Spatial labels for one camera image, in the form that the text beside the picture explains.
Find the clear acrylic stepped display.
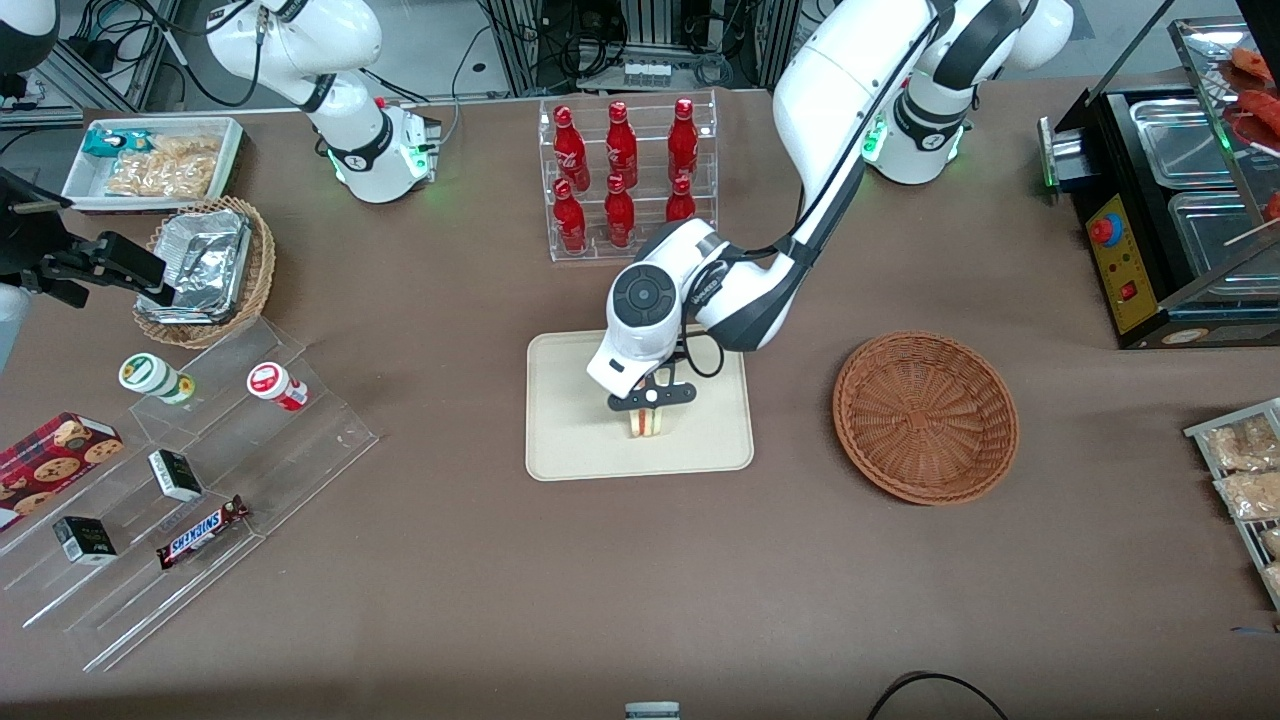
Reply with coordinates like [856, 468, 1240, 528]
[0, 317, 379, 673]

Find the black food warmer appliance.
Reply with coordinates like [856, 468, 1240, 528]
[1038, 15, 1280, 350]

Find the light tan wicker basket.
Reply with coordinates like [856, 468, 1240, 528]
[133, 196, 277, 349]

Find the tray of packaged snacks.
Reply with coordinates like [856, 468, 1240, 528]
[1184, 398, 1280, 613]

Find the small black box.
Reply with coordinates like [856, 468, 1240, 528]
[148, 449, 204, 502]
[53, 516, 118, 566]

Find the red cookie box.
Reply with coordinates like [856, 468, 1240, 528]
[0, 412, 125, 533]

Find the beige plastic tray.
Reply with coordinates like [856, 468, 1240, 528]
[526, 330, 755, 483]

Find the white rectangular snack tray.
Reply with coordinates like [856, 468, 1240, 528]
[62, 116, 245, 213]

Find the green lid cup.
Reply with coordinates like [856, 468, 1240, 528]
[119, 353, 196, 405]

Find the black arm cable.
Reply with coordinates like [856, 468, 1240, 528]
[678, 0, 946, 381]

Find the steel pan insert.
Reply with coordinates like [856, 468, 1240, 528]
[1167, 190, 1280, 278]
[1128, 98, 1243, 188]

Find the snickers chocolate bar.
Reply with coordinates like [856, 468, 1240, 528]
[157, 495, 250, 571]

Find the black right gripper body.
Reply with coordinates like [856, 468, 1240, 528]
[0, 168, 102, 309]

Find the silver foil container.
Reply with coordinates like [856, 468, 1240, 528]
[137, 210, 251, 323]

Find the clear bag of chips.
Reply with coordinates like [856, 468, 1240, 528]
[105, 135, 223, 199]

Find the round brown wicker basket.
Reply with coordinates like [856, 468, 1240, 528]
[832, 331, 1020, 506]

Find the red lid cup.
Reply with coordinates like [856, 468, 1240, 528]
[247, 362, 309, 412]

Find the teal snack packet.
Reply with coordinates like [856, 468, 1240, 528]
[82, 128, 156, 159]

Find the black looped cable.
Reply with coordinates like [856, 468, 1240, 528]
[865, 672, 1011, 720]

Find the clear acrylic bottle rack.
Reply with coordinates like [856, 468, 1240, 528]
[538, 90, 719, 263]

